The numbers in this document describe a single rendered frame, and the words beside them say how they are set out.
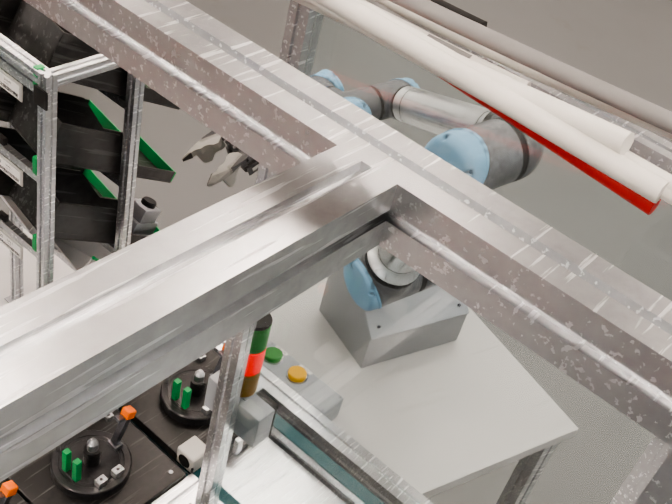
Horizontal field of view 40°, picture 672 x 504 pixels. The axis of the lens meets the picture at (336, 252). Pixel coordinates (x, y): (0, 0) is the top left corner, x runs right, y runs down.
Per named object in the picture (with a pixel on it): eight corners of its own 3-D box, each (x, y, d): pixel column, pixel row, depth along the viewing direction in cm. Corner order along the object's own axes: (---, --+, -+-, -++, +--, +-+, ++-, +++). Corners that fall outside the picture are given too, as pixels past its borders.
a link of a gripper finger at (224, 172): (225, 204, 185) (249, 171, 189) (218, 186, 180) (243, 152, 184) (212, 199, 186) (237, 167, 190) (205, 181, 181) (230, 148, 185)
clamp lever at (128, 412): (115, 437, 169) (130, 404, 166) (122, 443, 168) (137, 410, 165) (101, 442, 165) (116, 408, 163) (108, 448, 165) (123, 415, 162)
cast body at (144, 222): (138, 222, 185) (153, 194, 183) (152, 235, 183) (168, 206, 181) (108, 223, 178) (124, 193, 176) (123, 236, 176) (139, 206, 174)
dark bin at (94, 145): (134, 146, 179) (151, 113, 176) (170, 183, 172) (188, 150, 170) (7, 120, 156) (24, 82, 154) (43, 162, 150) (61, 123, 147)
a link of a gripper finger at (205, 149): (188, 175, 191) (231, 161, 191) (181, 156, 186) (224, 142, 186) (185, 164, 192) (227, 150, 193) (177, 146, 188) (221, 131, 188)
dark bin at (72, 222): (129, 211, 189) (144, 181, 186) (163, 248, 182) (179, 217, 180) (8, 195, 166) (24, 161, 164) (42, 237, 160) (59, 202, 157)
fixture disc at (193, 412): (197, 361, 190) (198, 354, 189) (245, 401, 185) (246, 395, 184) (144, 394, 181) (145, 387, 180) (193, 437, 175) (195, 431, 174)
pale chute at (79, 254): (129, 279, 202) (143, 264, 202) (161, 316, 196) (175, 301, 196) (45, 234, 178) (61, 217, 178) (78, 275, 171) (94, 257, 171)
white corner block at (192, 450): (192, 447, 176) (194, 433, 174) (209, 462, 174) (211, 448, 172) (174, 460, 173) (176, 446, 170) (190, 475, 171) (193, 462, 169)
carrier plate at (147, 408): (197, 343, 197) (198, 336, 196) (278, 410, 187) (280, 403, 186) (107, 398, 181) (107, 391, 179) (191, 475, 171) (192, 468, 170)
